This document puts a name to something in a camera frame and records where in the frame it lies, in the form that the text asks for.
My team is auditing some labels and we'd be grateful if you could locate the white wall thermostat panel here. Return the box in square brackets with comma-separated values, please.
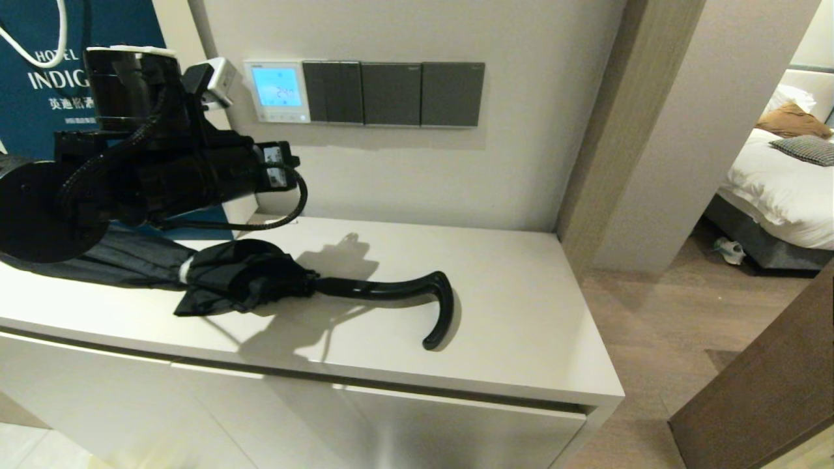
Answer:
[244, 60, 312, 124]

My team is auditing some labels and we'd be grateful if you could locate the black folded umbrella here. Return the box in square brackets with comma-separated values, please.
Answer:
[0, 221, 455, 351]

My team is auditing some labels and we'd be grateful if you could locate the blue Hotel Indigo paper bag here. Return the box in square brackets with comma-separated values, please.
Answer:
[0, 0, 258, 240]

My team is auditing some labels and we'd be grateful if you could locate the white cabinet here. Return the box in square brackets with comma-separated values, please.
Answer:
[0, 199, 625, 469]

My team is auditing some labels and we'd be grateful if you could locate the white and teal sneaker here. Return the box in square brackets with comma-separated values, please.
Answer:
[713, 236, 747, 266]

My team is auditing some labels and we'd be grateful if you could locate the bed with white duvet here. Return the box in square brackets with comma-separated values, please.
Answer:
[704, 63, 834, 272]

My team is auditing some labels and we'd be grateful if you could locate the brown cushion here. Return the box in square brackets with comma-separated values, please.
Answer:
[756, 102, 833, 139]

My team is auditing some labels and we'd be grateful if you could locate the white pillow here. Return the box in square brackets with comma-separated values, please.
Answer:
[762, 68, 834, 126]

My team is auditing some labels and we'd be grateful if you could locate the houndstooth patterned cushion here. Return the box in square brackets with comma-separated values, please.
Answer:
[769, 134, 834, 167]

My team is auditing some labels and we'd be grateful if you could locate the brown wooden door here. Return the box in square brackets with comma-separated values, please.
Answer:
[668, 257, 834, 469]

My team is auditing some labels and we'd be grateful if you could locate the black looping cable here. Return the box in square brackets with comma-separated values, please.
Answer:
[151, 166, 308, 232]

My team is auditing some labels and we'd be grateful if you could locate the dark grey three-gang wall switch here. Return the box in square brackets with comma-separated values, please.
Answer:
[302, 61, 364, 125]

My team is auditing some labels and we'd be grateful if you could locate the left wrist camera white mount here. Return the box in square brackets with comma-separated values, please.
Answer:
[85, 44, 243, 131]

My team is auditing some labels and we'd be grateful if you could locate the grey single rocker switch panel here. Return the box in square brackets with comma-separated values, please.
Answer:
[361, 62, 422, 127]
[420, 62, 485, 128]

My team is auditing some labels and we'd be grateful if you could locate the white rope bag handle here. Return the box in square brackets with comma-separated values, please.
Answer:
[0, 0, 68, 68]

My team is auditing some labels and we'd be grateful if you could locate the light wooden door frame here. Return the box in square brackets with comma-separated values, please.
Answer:
[554, 0, 708, 281]

